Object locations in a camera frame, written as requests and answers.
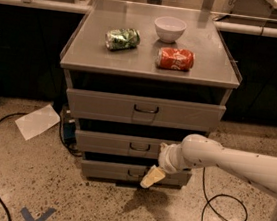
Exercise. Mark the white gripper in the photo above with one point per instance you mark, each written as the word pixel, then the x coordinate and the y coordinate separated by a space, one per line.
pixel 165 159

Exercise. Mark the grey drawer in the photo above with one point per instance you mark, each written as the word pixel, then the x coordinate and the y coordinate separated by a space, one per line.
pixel 144 111
pixel 117 144
pixel 129 173

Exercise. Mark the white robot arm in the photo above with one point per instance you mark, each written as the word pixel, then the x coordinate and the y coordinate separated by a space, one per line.
pixel 196 151

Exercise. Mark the grey bottom drawer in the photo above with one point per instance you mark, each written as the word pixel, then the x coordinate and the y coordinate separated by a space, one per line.
pixel 129 173

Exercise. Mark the grey metal drawer cabinet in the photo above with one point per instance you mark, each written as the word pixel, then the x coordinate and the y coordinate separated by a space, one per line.
pixel 89 65

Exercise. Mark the grey top drawer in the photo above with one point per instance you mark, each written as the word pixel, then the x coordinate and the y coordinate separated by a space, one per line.
pixel 144 111

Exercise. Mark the blue power box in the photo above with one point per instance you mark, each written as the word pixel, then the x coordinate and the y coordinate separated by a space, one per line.
pixel 69 128

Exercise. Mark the crushed orange soda can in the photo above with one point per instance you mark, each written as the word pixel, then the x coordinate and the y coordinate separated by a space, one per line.
pixel 175 59

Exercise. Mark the white paper sheet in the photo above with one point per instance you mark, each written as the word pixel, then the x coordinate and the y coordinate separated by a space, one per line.
pixel 36 122

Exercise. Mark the crushed green soda can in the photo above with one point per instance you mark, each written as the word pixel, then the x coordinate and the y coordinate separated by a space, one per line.
pixel 119 39

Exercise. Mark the white ceramic bowl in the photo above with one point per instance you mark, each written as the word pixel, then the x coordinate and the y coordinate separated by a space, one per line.
pixel 169 29

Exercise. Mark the dark counter with rail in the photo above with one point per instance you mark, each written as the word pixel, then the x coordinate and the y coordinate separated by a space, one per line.
pixel 32 40

